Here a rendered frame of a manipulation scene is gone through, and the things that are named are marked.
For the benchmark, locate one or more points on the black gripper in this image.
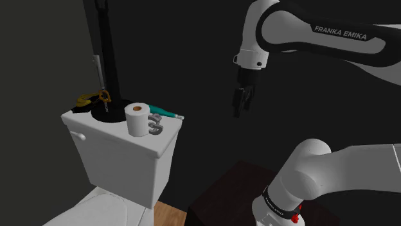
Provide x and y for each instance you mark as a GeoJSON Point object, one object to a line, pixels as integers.
{"type": "Point", "coordinates": [249, 77]}

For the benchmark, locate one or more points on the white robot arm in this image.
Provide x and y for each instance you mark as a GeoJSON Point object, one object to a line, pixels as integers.
{"type": "Point", "coordinates": [313, 175]}

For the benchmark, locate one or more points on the teal pen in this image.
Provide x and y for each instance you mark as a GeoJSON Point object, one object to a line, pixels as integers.
{"type": "Point", "coordinates": [161, 111]}

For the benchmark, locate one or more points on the grey dollar sign figure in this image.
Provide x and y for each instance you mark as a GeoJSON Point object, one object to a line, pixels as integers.
{"type": "Point", "coordinates": [155, 125]}

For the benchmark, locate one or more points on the dark robot stand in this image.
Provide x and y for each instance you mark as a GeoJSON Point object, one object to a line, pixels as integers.
{"type": "Point", "coordinates": [225, 197]}

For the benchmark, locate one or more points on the white toilet paper roll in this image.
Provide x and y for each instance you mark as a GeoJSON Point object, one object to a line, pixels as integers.
{"type": "Point", "coordinates": [137, 122]}

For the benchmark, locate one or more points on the tall black round-base stand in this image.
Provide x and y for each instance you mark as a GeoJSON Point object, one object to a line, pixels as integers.
{"type": "Point", "coordinates": [110, 69]}

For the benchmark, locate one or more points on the grey rod with gold head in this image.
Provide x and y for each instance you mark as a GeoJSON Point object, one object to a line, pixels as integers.
{"type": "Point", "coordinates": [100, 73]}

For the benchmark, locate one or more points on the yellow curved thing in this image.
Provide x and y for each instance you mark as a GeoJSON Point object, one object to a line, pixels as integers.
{"type": "Point", "coordinates": [84, 99]}

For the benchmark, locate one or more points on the flat black thing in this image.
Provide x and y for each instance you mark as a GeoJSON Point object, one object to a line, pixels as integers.
{"type": "Point", "coordinates": [80, 109]}

